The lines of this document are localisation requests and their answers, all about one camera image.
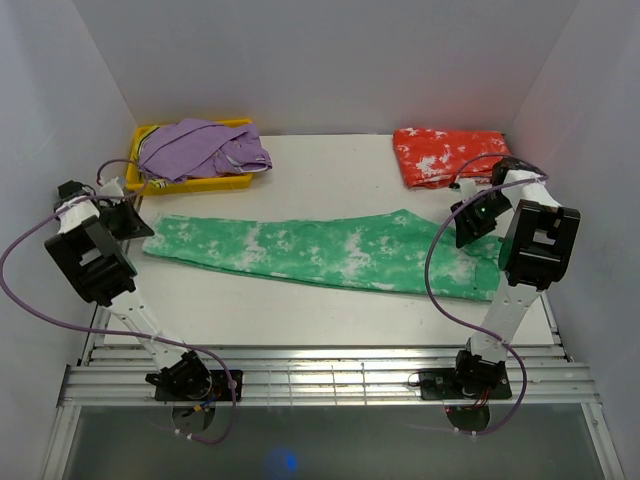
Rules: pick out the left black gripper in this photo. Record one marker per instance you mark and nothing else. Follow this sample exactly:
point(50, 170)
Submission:
point(134, 225)

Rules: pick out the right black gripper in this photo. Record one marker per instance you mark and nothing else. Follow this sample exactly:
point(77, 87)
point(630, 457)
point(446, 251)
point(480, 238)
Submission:
point(466, 231)

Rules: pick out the green tie-dye trousers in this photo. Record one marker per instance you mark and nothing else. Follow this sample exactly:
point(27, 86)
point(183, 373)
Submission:
point(397, 252)

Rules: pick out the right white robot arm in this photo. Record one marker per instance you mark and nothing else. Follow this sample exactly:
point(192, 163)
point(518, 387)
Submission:
point(534, 254)

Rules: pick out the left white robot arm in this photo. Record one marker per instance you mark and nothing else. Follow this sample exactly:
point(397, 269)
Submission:
point(87, 249)

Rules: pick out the purple trousers in bin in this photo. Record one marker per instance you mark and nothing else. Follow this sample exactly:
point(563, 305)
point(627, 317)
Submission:
point(201, 149)

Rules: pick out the red tie-dye folded trousers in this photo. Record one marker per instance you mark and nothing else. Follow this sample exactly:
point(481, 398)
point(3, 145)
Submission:
point(430, 158)

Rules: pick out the yellow plastic bin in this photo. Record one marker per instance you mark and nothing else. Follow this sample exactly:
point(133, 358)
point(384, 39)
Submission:
point(134, 177)

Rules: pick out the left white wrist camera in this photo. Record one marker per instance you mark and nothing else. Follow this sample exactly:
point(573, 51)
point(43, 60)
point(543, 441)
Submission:
point(113, 189)

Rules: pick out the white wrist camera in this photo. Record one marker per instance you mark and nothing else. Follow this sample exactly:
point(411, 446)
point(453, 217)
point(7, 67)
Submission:
point(465, 187)
point(113, 189)

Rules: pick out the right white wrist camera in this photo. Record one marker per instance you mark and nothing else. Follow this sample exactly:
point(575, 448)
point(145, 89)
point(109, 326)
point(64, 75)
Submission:
point(465, 187)

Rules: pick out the aluminium rail frame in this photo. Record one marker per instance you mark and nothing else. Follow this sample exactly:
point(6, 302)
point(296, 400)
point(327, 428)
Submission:
point(113, 375)

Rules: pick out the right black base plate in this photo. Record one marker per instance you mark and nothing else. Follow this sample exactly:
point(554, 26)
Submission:
point(447, 384)

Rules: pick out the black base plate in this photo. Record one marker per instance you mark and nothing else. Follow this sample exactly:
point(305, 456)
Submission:
point(220, 389)
point(447, 384)

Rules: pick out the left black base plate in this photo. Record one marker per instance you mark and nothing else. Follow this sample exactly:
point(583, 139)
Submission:
point(220, 389)

